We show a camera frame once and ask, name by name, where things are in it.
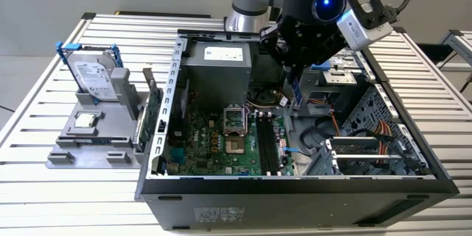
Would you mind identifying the hard disk in blue carrier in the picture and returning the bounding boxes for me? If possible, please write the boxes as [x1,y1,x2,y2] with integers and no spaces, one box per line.
[55,41,124,103]

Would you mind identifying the grey power supply unit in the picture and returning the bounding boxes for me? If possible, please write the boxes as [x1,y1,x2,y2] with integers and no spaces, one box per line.
[180,41,254,109]

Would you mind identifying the orange wire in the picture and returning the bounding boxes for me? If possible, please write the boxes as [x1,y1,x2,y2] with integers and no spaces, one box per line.
[330,110,343,137]

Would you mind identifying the grey parts rack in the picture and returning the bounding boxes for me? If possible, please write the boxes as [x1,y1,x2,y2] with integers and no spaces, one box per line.
[44,67,152,170]

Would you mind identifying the silver CPU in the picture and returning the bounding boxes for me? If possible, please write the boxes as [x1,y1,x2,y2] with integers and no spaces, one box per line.
[74,113,100,129]

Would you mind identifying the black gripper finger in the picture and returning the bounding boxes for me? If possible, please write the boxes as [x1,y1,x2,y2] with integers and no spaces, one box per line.
[259,24,302,81]
[299,37,348,81]

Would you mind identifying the metal drive cage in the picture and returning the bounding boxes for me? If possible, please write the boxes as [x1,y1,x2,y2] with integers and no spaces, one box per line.
[283,48,378,115]

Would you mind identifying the black looped cable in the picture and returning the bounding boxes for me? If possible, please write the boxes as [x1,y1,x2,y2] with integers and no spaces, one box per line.
[299,117,332,154]

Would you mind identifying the black open PC case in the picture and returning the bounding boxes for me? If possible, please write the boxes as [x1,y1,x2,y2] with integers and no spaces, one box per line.
[134,28,462,231]

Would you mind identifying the metal socket cover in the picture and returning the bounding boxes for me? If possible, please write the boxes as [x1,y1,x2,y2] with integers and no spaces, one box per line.
[223,104,247,135]

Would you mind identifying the CPU socket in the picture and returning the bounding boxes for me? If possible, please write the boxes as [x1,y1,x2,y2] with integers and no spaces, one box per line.
[226,135,247,154]

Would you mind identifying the red yellow wire bundle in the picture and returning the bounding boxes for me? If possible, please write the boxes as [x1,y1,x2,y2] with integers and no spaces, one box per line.
[374,119,395,157]

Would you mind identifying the metal disk bay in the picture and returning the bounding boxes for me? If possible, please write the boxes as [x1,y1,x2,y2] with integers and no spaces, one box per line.
[304,135,407,176]

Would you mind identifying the green motherboard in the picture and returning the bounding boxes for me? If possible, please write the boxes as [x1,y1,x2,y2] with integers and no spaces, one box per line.
[166,108,298,177]

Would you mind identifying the black rail with yellow end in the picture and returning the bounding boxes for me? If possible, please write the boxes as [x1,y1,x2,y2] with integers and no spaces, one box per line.
[114,11,212,19]

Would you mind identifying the pink white wire bundle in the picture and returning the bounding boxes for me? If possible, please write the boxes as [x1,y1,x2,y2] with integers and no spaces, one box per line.
[246,98,282,115]

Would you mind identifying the aluminium side table frame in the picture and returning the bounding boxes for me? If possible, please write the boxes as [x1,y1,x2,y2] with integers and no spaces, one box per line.
[436,29,472,72]

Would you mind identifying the black RAM slot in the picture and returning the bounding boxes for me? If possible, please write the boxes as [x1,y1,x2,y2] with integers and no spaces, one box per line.
[256,112,270,176]
[266,112,280,176]
[260,112,275,176]
[268,112,284,176]

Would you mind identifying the green graphics card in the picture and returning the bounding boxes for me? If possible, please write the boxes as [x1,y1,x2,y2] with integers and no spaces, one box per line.
[134,67,166,154]

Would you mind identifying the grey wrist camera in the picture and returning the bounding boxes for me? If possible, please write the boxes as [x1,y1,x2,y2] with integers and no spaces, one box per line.
[335,9,395,52]

